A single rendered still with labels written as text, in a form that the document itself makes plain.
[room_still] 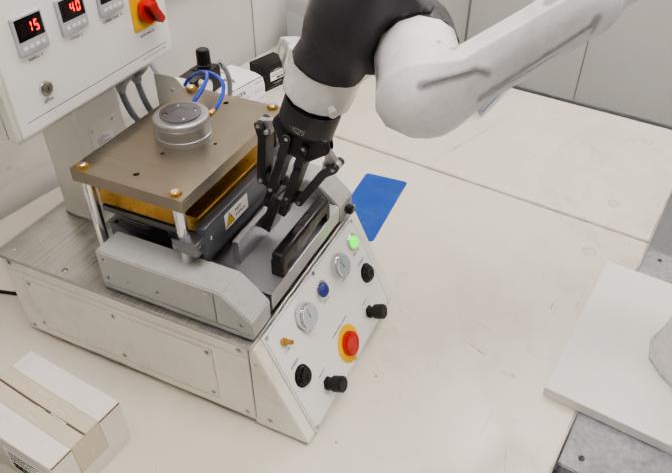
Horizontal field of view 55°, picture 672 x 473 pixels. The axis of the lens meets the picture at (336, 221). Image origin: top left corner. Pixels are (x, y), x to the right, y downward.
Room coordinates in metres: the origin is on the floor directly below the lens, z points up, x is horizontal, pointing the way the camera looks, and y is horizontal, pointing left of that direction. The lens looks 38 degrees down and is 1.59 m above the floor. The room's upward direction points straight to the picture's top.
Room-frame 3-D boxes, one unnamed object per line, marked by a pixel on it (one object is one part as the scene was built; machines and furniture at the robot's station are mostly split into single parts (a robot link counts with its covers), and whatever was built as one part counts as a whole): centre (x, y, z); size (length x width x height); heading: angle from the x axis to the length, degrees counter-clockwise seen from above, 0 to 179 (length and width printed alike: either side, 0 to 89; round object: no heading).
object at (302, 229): (0.73, 0.05, 0.99); 0.15 x 0.02 x 0.04; 155
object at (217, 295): (0.65, 0.21, 0.97); 0.25 x 0.05 x 0.07; 65
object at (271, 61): (1.62, 0.18, 0.83); 0.09 x 0.06 x 0.07; 139
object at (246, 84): (1.45, 0.30, 0.83); 0.23 x 0.12 x 0.07; 144
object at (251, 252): (0.78, 0.17, 0.97); 0.30 x 0.22 x 0.08; 65
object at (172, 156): (0.84, 0.24, 1.08); 0.31 x 0.24 x 0.13; 155
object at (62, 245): (0.82, 0.25, 0.93); 0.46 x 0.35 x 0.01; 65
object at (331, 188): (0.90, 0.09, 0.97); 0.26 x 0.05 x 0.07; 65
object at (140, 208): (0.81, 0.21, 1.07); 0.22 x 0.17 x 0.10; 155
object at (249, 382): (0.82, 0.20, 0.84); 0.53 x 0.37 x 0.17; 65
